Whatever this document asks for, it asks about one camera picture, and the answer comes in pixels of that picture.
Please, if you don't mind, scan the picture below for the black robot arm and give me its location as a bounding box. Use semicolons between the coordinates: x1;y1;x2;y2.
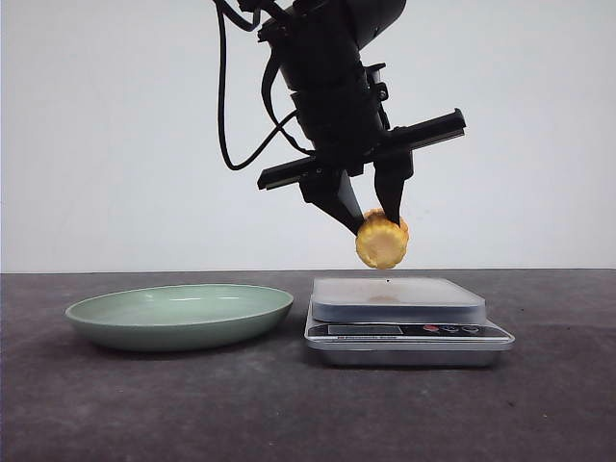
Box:
241;1;466;233

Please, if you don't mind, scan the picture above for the yellow corn cob piece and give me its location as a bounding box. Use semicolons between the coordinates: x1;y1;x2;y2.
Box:
355;208;410;270

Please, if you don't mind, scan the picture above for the green shallow plate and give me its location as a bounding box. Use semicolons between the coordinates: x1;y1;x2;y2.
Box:
64;283;294;352

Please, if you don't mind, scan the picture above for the silver digital kitchen scale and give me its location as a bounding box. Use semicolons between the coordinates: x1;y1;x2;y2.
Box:
304;276;515;367

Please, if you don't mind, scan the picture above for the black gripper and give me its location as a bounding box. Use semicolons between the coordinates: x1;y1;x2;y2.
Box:
257;63;466;235

